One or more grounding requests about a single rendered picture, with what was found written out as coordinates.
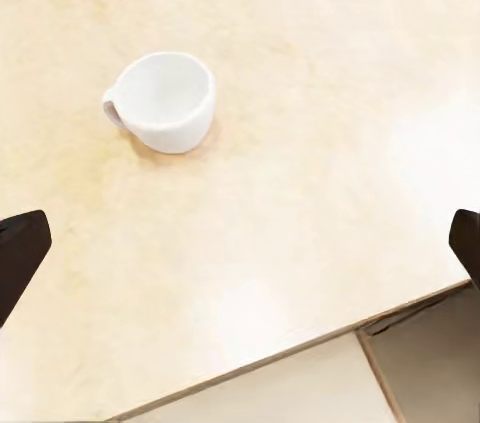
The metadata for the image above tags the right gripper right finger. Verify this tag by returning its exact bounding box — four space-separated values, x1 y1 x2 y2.
448 209 480 289

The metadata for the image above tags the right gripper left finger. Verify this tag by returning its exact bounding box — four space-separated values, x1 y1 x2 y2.
0 209 52 329

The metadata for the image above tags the coffee cup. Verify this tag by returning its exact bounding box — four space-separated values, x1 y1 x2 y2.
101 51 216 154

